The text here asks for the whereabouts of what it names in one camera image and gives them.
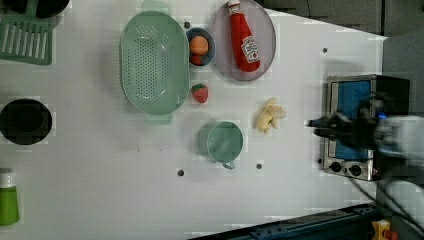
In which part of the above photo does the blue metal table frame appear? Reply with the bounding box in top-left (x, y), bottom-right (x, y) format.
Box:
top-left (191, 204), bottom-right (381, 240)

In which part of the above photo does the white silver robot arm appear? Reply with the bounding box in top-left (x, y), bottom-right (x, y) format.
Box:
top-left (307, 112), bottom-right (423, 188)

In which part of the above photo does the green bottle white cap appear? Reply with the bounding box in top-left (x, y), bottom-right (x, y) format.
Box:
top-left (0, 168), bottom-right (20, 226)

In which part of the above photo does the green plastic mug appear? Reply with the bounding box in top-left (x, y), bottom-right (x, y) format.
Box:
top-left (197, 121), bottom-right (244, 170)

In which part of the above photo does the silver black toaster oven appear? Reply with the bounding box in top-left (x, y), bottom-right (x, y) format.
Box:
top-left (321, 75), bottom-right (410, 181)

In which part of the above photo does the green plastic colander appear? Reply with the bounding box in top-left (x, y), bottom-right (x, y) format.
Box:
top-left (119, 0), bottom-right (190, 125)

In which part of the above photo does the red plush strawberry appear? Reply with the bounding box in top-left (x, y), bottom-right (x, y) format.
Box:
top-left (191, 84), bottom-right (209, 104)

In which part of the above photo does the small red toy strawberry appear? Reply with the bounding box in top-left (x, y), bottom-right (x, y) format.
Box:
top-left (190, 55), bottom-right (203, 66)

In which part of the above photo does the orange toy fruit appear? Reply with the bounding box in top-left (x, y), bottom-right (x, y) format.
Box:
top-left (190, 36), bottom-right (209, 55)

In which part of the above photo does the grey round plate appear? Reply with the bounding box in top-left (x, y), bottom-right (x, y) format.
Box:
top-left (210, 0), bottom-right (276, 81)

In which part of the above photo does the green slotted dish rack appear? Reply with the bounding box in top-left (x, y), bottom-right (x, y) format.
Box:
top-left (0, 0), bottom-right (53, 66)

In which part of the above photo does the yellow red clamp object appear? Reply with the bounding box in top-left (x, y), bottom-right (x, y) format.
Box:
top-left (372, 219), bottom-right (399, 240)

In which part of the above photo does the yellow peeled plush banana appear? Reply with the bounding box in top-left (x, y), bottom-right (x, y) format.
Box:
top-left (256, 98), bottom-right (286, 133)

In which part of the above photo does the red plush ketchup bottle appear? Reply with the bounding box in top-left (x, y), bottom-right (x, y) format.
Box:
top-left (227, 0), bottom-right (260, 72)

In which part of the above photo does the dark blue small bowl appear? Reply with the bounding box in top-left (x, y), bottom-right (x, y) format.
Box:
top-left (186, 27), bottom-right (216, 67)

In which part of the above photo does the black pan top left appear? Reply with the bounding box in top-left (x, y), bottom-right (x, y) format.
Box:
top-left (1, 0), bottom-right (70, 19)

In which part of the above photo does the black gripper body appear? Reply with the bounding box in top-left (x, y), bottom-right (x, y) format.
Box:
top-left (339, 116), bottom-right (377, 150)

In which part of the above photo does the black round burner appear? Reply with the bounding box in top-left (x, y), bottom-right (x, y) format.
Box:
top-left (0, 98), bottom-right (53, 145)

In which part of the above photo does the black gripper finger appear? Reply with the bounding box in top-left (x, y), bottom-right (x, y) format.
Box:
top-left (307, 114), bottom-right (344, 128)
top-left (313, 129), bottom-right (343, 141)

